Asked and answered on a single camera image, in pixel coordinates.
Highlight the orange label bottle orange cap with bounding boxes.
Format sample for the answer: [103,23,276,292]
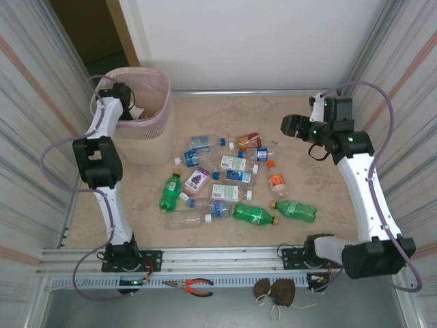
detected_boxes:
[266,160,290,200]

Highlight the light blue label bottle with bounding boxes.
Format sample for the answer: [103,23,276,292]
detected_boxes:
[186,197,236,220]

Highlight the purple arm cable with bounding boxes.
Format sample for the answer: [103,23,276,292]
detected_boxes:
[312,81,423,294]
[40,74,137,303]

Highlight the green Sprite bottle yellow cap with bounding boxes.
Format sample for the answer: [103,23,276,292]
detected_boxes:
[270,199,318,224]
[158,169,182,212]
[232,202,280,227]

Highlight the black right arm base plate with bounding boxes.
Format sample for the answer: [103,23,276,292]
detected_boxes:
[281,247,344,271]

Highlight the grey metal shelf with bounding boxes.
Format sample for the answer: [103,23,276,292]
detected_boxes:
[40,289,409,328]

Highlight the white pouch string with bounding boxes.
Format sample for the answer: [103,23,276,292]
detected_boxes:
[255,294,319,323]

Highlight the clear bottle dark label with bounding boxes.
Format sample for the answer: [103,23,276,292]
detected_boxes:
[185,135,227,152]

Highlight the blue label bottle white cap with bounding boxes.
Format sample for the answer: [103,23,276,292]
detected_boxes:
[173,149,216,168]

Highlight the beige mesh waste bin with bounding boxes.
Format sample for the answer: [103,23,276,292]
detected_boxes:
[89,66,178,167]

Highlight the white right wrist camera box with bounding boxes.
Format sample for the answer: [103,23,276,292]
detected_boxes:
[308,92,328,123]

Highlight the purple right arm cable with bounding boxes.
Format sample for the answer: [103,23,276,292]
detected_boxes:
[312,81,423,294]

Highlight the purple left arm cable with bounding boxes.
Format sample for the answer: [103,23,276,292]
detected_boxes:
[40,74,137,303]

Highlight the aluminium frame bar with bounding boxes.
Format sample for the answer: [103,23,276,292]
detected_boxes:
[170,89,341,98]

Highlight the aluminium mounting rail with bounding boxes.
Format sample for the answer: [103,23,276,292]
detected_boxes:
[36,243,409,276]

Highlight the brown door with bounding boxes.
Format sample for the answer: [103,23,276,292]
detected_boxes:
[48,0,141,71]

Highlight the red gold label bottle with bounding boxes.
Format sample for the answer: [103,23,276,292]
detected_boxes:
[228,132,263,152]

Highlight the clear unlabelled bottle white cap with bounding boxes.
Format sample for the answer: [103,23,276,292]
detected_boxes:
[164,209,213,230]

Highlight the purple grape juice bottle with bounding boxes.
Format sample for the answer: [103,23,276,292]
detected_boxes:
[179,165,212,203]

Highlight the pink plastic bin liner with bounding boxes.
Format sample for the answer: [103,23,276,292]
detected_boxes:
[89,66,171,129]

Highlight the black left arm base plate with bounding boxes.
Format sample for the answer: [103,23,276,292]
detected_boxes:
[101,249,163,273]

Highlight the green white label bottle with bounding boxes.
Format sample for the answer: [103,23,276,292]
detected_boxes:
[218,154,259,174]
[208,183,254,202]

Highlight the brown cloth pouch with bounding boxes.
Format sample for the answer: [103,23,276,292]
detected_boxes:
[271,278,296,307]
[253,278,274,302]

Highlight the white slotted cable duct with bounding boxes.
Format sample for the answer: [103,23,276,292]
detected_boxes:
[46,274,331,290]

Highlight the orange handled pliers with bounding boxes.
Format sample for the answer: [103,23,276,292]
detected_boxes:
[162,277,214,297]

